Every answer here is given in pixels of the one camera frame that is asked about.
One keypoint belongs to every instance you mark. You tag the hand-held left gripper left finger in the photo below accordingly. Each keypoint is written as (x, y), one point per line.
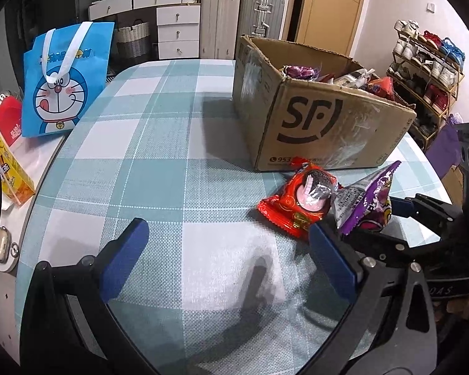
(129, 250)

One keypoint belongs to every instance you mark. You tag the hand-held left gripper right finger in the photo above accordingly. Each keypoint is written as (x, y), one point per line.
(332, 259)

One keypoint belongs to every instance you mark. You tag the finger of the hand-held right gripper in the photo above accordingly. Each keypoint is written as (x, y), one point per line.
(402, 207)
(383, 244)

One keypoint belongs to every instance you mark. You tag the purple snack packet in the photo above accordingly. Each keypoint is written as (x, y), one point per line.
(371, 195)
(299, 72)

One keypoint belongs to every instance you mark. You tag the red cookie packet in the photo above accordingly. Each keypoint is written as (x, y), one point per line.
(289, 207)

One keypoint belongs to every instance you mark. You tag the brown cardboard box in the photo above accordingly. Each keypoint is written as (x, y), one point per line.
(316, 132)

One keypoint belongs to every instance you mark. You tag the red cone snack bag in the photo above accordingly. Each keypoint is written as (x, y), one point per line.
(381, 86)

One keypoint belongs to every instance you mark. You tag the small cardboard box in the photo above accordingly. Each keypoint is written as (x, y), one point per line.
(451, 183)

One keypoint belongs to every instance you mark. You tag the purple bag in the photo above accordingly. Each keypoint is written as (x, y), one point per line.
(441, 144)

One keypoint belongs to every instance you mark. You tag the checked tablecloth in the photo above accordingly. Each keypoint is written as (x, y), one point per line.
(160, 144)

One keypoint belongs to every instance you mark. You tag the small white case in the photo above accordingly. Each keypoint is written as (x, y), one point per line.
(2, 244)

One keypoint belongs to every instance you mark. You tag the yellow carton box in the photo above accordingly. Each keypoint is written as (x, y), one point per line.
(11, 179)

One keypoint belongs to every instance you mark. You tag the wooden shoe rack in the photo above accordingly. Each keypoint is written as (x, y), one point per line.
(434, 70)

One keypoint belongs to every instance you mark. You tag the blue cartoon tote bag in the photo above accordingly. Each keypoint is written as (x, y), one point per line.
(62, 97)

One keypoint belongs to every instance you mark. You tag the woven laundry basket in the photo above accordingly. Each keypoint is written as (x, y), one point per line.
(133, 41)

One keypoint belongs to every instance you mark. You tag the wooden door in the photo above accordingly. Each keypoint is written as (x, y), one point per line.
(336, 7)

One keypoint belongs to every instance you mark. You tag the white drawer cabinet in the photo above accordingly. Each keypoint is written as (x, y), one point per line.
(178, 33)

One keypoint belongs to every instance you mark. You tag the silver suitcase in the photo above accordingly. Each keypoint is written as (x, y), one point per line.
(262, 11)

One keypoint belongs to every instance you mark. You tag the beige suitcase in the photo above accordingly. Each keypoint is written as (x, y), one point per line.
(219, 19)

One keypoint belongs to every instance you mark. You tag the dark grey refrigerator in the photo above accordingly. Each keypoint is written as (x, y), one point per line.
(50, 0)

